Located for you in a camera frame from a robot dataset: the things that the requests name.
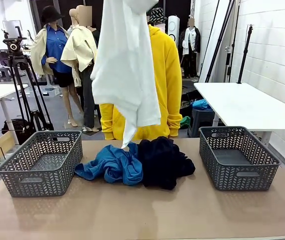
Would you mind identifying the grey woven plastic basket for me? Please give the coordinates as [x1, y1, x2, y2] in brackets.
[0, 129, 84, 198]
[198, 125, 282, 192]

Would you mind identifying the blue shirt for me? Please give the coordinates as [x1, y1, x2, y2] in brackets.
[74, 142, 145, 186]

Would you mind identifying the black bucket hat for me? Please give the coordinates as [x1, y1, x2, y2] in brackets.
[41, 5, 65, 24]

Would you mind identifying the green cloth bundle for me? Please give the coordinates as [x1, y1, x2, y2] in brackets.
[179, 115, 191, 130]

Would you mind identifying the dark navy garment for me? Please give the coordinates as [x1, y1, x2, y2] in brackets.
[142, 147, 196, 191]

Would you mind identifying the white tower fan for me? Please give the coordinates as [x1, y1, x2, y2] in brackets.
[167, 15, 181, 47]

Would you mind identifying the dark grey stool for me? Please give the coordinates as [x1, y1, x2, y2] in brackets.
[187, 107, 217, 138]

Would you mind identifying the tall black tripod stand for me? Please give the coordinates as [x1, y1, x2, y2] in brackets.
[198, 0, 241, 83]

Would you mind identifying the figure in black white jacket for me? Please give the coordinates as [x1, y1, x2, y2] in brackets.
[178, 17, 201, 78]

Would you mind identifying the mannequin with blue shirt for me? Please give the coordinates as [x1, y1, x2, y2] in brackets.
[30, 5, 85, 127]

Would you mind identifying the dark monitor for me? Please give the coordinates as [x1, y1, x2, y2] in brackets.
[0, 49, 10, 67]

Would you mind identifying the black camera tripod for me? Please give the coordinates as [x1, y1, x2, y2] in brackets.
[1, 26, 55, 132]

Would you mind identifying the person in yellow hoodie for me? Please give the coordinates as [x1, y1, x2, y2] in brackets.
[98, 23, 183, 141]

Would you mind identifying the mannequin with patterned bucket hat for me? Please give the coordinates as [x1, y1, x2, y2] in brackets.
[147, 7, 168, 28]

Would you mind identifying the mannequin with cream jacket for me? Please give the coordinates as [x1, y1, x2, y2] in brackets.
[60, 4, 103, 133]

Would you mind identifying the short black light stand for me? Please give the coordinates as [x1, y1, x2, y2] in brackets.
[236, 24, 255, 85]

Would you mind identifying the black bag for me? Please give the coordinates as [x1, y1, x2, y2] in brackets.
[1, 118, 37, 145]

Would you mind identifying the blue cloth bundle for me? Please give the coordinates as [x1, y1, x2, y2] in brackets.
[192, 99, 213, 111]

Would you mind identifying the small grey stool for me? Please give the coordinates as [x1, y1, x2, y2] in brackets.
[0, 67, 15, 83]

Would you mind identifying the white shirt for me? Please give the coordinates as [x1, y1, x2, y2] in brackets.
[90, 0, 162, 149]

